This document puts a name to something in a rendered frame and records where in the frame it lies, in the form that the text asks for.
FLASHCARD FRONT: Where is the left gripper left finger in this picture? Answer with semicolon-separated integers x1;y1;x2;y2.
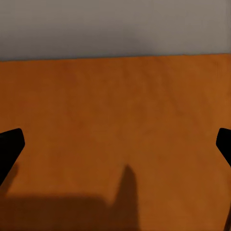
0;128;25;185

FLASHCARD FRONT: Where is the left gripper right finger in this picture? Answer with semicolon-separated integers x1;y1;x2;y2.
216;128;231;166

